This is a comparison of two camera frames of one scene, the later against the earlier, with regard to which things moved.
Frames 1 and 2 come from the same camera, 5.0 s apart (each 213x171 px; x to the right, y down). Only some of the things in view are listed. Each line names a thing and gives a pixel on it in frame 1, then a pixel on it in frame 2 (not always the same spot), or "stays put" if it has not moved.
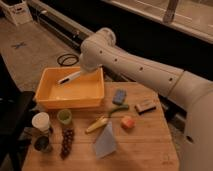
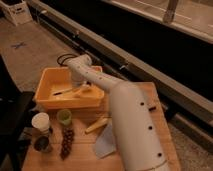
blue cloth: x=106 y=144 stays put
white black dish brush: x=70 y=77 → x=58 y=93
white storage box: x=16 y=11 stays put
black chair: x=15 y=110 stays put
